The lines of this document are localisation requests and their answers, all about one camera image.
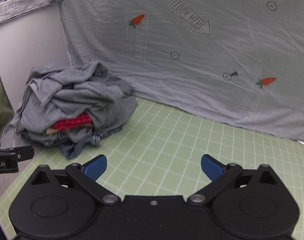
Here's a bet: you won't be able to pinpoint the beige garment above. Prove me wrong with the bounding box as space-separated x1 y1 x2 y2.
46 127 58 134

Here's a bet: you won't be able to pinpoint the dark blue denim garment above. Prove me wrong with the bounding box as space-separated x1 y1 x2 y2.
58 135 100 160

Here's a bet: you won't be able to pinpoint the grey sweatpants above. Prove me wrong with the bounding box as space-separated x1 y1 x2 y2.
10 61 136 146

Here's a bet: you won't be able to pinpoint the green grid cutting mat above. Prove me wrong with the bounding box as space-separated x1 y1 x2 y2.
0 96 304 240

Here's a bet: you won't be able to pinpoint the blue plaid shirt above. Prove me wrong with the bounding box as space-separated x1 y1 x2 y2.
93 125 123 142

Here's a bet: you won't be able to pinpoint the red checked shirt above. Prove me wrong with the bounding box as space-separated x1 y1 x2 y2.
51 113 93 131

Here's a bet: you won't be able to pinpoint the grey printed bed sheet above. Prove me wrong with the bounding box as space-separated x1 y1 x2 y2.
60 0 304 142

